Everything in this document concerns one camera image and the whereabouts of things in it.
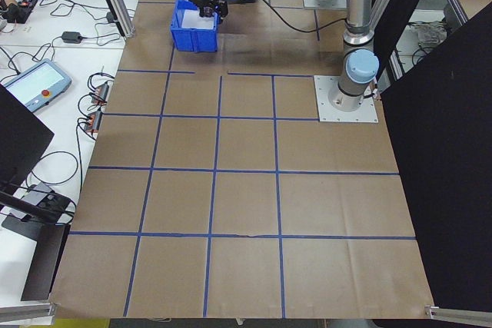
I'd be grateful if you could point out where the blue battery storage bin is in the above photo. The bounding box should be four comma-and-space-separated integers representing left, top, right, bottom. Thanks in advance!
170, 0, 221, 54

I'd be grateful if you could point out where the white liner sheet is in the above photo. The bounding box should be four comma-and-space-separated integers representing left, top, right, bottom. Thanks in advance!
181, 10, 217, 30

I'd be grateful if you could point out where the white side desk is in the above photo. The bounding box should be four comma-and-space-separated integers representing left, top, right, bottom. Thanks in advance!
0, 0, 151, 308

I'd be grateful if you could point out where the small orange black module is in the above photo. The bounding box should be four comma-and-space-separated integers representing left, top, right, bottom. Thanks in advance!
82, 111, 104, 133
90, 81, 112, 103

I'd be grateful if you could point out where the grey-blue teach pendant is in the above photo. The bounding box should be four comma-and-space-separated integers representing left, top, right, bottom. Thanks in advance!
2, 58, 73, 114

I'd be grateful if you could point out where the black electronics device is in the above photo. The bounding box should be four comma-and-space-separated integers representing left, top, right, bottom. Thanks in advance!
0, 3, 24, 25

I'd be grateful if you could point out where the black flat panel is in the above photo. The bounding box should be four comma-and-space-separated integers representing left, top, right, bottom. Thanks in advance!
0, 84, 55, 198

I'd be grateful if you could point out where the black keypad device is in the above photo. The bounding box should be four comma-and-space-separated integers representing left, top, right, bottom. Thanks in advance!
25, 184, 76, 225

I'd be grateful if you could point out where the black flat plate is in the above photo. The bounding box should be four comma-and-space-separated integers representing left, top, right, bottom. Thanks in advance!
21, 224, 67, 302

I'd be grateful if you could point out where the aluminium profile bar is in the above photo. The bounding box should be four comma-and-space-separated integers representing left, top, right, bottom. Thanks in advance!
424, 304, 492, 325
0, 302, 58, 325

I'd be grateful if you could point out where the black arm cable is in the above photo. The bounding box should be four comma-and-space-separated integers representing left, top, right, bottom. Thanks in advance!
248, 0, 349, 33

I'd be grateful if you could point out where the black frame cover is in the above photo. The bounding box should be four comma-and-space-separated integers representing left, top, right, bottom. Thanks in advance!
371, 0, 492, 310

